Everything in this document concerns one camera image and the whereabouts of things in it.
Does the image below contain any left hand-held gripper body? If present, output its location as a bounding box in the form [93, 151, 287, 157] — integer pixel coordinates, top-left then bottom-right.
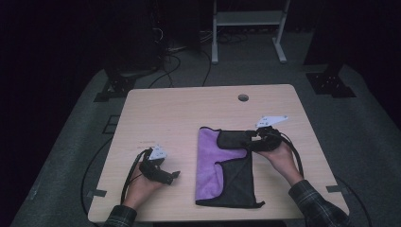
[138, 144, 175, 186]

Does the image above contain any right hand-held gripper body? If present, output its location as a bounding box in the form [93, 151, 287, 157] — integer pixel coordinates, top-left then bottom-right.
[251, 114, 289, 152]

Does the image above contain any dark grey and purple cloth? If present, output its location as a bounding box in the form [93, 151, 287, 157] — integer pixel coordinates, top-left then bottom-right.
[194, 126, 266, 210]

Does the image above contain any person's left hand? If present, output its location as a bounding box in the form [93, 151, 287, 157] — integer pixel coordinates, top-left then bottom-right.
[121, 163, 166, 211]

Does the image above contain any person's right hand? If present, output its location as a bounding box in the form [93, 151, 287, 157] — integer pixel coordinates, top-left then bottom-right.
[253, 141, 305, 187]

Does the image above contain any grey tape strip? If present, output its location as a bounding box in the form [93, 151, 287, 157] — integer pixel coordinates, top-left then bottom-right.
[86, 188, 108, 200]
[325, 184, 350, 194]

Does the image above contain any black tape floor marking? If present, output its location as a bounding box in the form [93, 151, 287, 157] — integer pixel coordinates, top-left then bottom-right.
[101, 114, 121, 135]

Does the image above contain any black metal stand base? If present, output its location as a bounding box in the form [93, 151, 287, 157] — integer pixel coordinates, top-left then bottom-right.
[93, 73, 137, 103]
[305, 62, 357, 99]

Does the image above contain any left hand-held gripper black cable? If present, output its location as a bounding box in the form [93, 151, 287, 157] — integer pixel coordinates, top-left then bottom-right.
[120, 148, 154, 205]

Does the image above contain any hand-held gripper black cable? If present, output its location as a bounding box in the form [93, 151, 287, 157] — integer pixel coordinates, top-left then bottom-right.
[120, 148, 154, 205]
[270, 129, 305, 178]

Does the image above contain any right hand-held gripper black cable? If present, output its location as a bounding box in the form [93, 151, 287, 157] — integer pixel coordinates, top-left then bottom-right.
[270, 129, 305, 178]

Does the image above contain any black floor cable bundle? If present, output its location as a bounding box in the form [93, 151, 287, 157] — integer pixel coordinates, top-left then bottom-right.
[147, 27, 213, 89]

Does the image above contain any white metal table frame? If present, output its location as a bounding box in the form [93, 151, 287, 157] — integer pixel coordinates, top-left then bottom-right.
[211, 0, 291, 65]

